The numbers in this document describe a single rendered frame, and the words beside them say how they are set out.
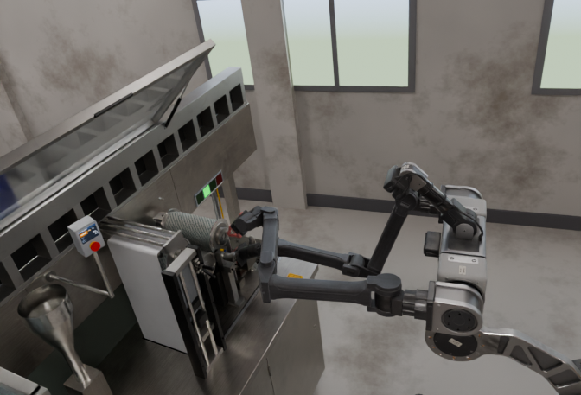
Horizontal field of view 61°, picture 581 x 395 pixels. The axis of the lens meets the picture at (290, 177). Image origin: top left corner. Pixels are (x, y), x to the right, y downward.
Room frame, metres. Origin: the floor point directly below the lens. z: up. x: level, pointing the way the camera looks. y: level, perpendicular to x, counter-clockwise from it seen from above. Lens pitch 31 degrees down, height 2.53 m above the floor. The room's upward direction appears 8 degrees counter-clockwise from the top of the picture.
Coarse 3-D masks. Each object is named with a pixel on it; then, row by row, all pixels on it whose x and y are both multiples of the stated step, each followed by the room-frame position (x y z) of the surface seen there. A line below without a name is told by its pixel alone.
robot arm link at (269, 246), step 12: (264, 216) 1.55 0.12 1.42; (276, 216) 1.54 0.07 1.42; (264, 228) 1.47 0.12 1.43; (276, 228) 1.46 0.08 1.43; (264, 240) 1.38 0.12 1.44; (276, 240) 1.38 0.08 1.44; (264, 252) 1.25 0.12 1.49; (276, 252) 1.31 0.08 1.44; (264, 264) 1.19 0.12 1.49; (276, 264) 1.24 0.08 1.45
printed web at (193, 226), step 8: (176, 216) 1.79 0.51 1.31; (184, 216) 1.78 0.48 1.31; (192, 216) 1.78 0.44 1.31; (200, 216) 1.78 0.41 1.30; (168, 224) 1.77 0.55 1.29; (176, 224) 1.75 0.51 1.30; (184, 224) 1.74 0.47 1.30; (192, 224) 1.73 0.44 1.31; (200, 224) 1.71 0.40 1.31; (208, 224) 1.70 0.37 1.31; (184, 232) 1.71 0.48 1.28; (192, 232) 1.70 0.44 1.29; (200, 232) 1.68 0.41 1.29; (208, 232) 1.67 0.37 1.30; (192, 240) 1.69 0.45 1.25; (200, 240) 1.67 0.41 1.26; (208, 240) 1.65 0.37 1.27; (208, 248) 1.65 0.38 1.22; (160, 264) 1.43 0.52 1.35
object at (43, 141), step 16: (208, 48) 1.81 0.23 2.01; (176, 64) 1.65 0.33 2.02; (144, 80) 1.52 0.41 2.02; (112, 96) 1.40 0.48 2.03; (128, 96) 1.43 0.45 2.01; (176, 96) 1.97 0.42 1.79; (80, 112) 1.29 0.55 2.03; (96, 112) 1.32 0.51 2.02; (160, 112) 2.00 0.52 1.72; (64, 128) 1.23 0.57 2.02; (144, 128) 1.97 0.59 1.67; (32, 144) 1.14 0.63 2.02; (48, 144) 1.18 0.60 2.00; (0, 160) 1.07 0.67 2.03; (16, 160) 1.09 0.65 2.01; (96, 160) 1.72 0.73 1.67
